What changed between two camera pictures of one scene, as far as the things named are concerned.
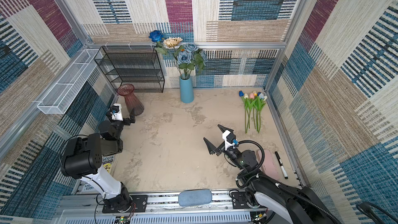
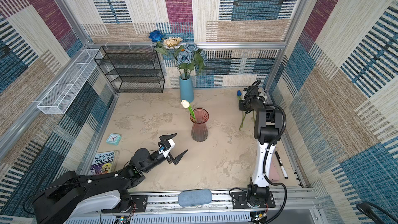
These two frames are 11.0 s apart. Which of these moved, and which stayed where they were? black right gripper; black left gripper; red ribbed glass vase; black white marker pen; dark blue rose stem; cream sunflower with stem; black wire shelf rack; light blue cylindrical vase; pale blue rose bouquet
Moved: red ribbed glass vase; black right gripper; black left gripper
Stayed: pale blue rose bouquet; dark blue rose stem; black wire shelf rack; cream sunflower with stem; light blue cylindrical vase; black white marker pen
